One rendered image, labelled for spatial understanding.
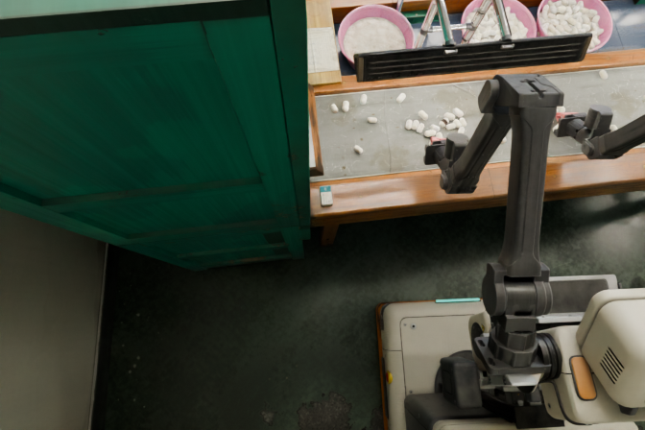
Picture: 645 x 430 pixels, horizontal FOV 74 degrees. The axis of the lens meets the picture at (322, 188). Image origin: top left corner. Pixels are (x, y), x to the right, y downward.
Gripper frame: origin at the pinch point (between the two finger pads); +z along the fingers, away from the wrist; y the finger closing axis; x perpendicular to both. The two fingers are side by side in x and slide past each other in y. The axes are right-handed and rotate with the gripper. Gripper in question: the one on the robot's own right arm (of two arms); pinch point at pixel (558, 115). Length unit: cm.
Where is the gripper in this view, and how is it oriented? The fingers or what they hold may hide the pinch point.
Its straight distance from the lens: 167.0
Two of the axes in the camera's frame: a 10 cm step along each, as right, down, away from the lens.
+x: 0.7, 8.3, 5.5
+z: -1.1, -5.4, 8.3
